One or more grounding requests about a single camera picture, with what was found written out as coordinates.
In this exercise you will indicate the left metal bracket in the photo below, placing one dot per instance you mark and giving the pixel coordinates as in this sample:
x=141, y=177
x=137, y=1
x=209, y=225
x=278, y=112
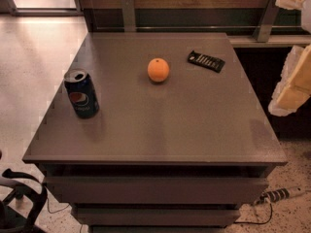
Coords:
x=128, y=15

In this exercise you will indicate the right metal bracket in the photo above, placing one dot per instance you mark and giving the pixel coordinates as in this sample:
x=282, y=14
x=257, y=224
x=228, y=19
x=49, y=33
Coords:
x=266, y=22

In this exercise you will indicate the blue pepsi can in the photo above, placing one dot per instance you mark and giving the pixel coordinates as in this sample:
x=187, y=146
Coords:
x=81, y=93

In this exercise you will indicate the black office chair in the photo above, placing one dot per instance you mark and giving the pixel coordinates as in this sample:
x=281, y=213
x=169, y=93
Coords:
x=22, y=186

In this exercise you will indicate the white power strip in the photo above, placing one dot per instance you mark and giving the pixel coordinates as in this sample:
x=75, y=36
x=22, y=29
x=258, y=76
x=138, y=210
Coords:
x=280, y=194

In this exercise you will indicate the orange fruit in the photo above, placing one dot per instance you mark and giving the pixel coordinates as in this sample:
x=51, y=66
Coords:
x=158, y=70

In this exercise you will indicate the metal bracket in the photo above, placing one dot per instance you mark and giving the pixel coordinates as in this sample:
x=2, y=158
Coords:
x=266, y=22
x=128, y=15

